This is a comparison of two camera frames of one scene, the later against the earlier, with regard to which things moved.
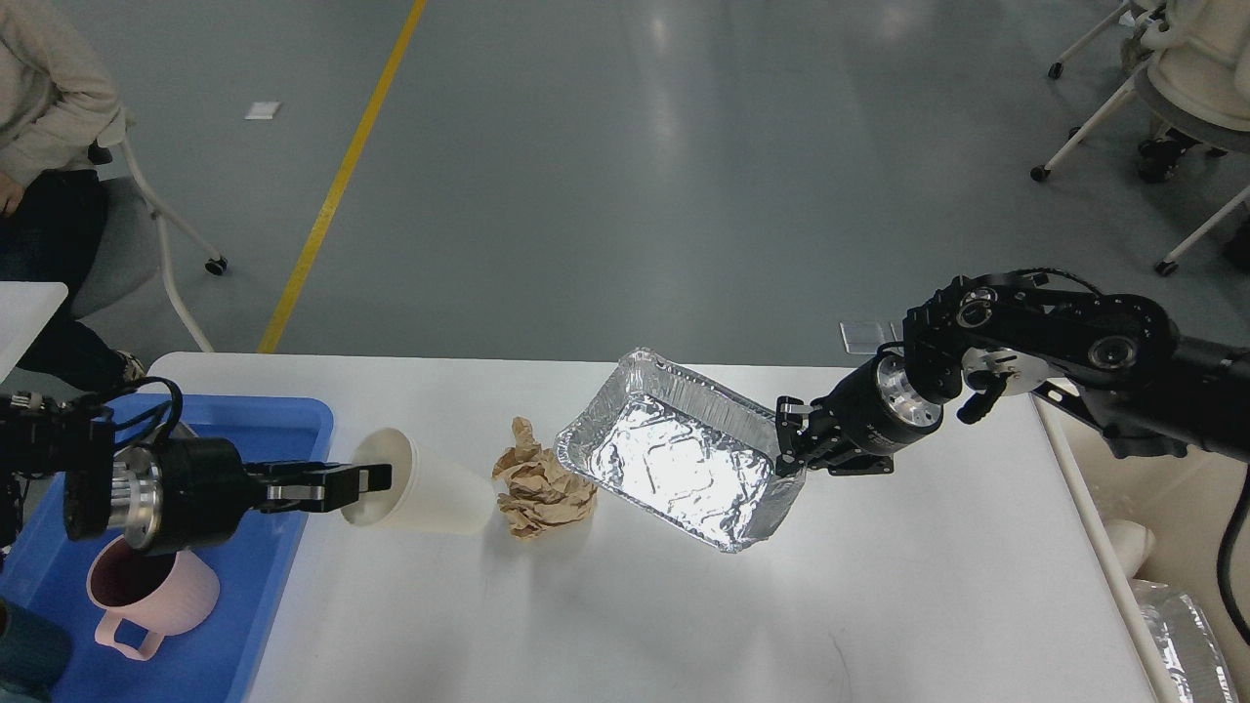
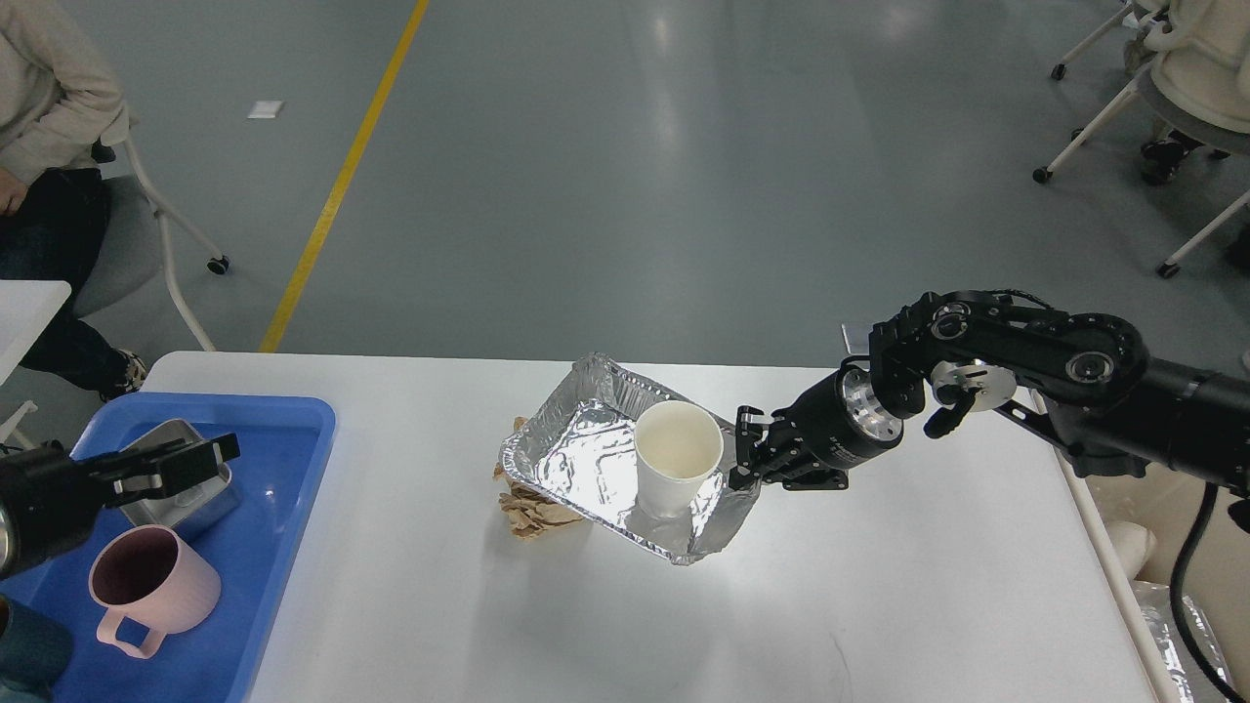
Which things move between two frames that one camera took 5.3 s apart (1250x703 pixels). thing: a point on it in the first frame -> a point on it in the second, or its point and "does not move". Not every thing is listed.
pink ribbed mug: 166,594 does not move
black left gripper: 174,495 -> 49,499
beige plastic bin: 1185,497 does not move
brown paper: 540,493 does not move
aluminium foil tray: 682,446 -> 578,449
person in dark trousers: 62,114 does not move
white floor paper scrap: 262,110 does not move
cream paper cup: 430,491 -> 678,444
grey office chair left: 137,219 does not move
